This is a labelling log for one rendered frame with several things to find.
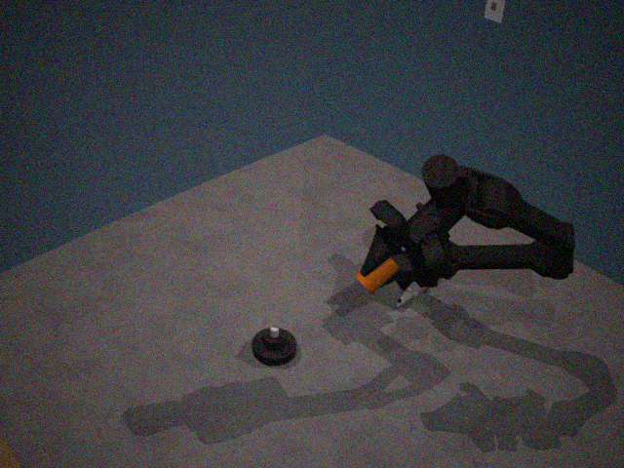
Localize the orange knob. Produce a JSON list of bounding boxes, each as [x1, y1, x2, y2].
[[355, 257, 400, 293]]

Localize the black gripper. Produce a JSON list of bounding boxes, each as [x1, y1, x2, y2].
[[361, 200, 452, 287]]

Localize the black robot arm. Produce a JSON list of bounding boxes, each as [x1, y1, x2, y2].
[[411, 155, 574, 280]]

